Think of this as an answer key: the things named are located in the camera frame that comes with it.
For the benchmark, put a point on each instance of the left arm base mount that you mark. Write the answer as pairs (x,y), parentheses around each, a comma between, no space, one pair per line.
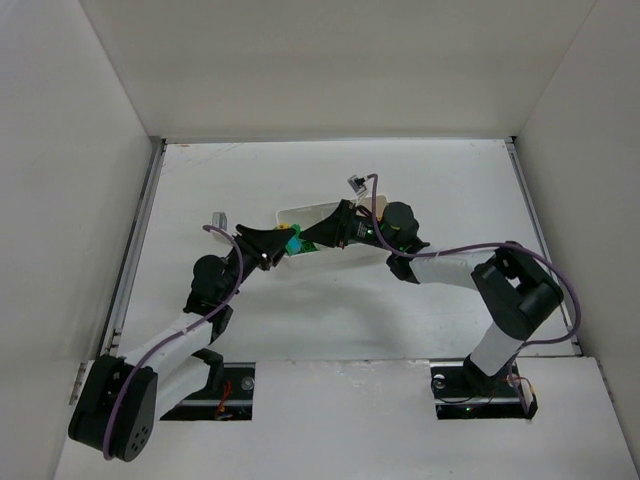
(226,392)

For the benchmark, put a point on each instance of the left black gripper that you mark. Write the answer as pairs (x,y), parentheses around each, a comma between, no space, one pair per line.
(251,247)

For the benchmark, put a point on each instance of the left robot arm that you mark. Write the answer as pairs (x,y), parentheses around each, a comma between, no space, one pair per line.
(125,395)

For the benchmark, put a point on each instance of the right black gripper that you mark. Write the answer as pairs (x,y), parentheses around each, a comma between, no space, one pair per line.
(343,225)

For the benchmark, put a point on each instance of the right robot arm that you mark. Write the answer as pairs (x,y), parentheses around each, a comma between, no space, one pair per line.
(518,294)

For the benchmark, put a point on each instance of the green yellow blue lego stack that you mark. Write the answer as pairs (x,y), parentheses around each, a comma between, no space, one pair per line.
(296,245)

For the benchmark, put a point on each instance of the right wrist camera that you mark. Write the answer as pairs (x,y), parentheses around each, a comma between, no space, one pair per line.
(358,184)

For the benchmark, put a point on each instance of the white divided container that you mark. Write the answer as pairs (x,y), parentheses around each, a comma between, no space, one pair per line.
(312,254)

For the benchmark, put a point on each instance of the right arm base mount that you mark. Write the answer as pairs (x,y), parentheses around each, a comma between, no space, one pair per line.
(484,388)

